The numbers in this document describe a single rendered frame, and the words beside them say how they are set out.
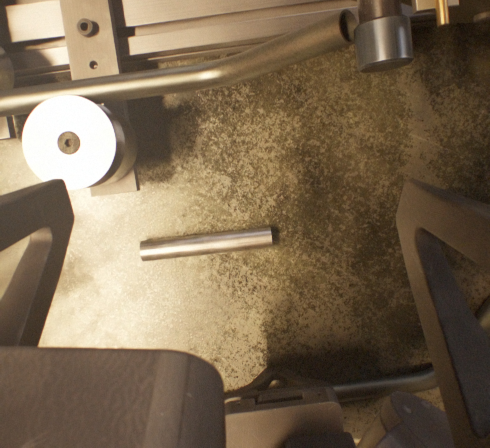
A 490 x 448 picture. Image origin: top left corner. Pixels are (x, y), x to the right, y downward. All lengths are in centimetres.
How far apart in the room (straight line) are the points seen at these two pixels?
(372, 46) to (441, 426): 14
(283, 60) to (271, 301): 19
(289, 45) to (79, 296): 24
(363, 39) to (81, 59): 18
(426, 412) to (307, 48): 15
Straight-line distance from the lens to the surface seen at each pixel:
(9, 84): 31
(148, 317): 35
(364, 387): 36
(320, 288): 34
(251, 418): 26
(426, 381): 37
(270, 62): 21
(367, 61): 18
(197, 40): 30
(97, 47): 30
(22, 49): 34
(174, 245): 31
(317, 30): 19
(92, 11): 30
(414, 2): 18
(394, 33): 18
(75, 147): 25
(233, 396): 28
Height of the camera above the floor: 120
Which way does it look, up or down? 84 degrees down
